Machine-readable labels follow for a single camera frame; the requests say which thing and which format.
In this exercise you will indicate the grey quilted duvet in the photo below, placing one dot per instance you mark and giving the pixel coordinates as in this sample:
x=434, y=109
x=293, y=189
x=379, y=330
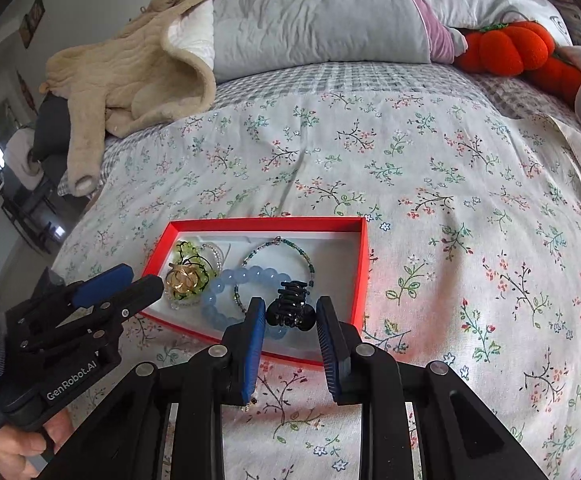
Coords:
x=320, y=10

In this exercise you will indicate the red cardboard box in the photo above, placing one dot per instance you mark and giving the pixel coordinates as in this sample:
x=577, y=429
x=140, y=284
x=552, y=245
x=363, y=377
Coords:
x=363, y=280

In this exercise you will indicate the grey checked bed sheet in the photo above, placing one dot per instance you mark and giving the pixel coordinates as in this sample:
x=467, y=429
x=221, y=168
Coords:
x=370, y=77

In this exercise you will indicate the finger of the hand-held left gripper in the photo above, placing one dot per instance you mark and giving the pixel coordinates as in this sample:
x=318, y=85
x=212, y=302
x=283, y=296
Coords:
x=100, y=285
x=135, y=295

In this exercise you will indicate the black hair claw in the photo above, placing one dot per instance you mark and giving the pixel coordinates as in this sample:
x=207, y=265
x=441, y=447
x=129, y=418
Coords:
x=290, y=312

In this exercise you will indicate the person's left hand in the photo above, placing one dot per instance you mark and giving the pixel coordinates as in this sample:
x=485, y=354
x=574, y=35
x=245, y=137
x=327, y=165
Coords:
x=10, y=452

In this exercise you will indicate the small wall poster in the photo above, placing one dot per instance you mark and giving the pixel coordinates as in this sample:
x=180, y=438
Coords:
x=31, y=19
x=27, y=92

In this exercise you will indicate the dark grey cushion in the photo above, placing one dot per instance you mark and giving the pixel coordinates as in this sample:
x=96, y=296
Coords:
x=53, y=125

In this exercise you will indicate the black chair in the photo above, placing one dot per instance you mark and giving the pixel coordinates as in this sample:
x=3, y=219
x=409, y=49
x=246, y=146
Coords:
x=30, y=210

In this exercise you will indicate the orange pumpkin plush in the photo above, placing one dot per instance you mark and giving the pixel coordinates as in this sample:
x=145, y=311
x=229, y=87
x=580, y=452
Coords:
x=510, y=45

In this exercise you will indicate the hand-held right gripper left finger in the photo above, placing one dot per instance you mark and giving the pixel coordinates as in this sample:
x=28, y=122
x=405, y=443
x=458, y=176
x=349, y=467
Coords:
x=251, y=350

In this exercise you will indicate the small gold earring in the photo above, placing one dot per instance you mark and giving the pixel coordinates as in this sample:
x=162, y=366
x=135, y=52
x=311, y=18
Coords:
x=248, y=404

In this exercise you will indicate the beige fleece jacket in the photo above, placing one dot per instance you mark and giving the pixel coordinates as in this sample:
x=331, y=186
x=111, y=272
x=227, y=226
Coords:
x=120, y=75

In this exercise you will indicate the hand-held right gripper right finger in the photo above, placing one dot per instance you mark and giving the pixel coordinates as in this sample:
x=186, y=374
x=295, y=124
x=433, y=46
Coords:
x=331, y=350

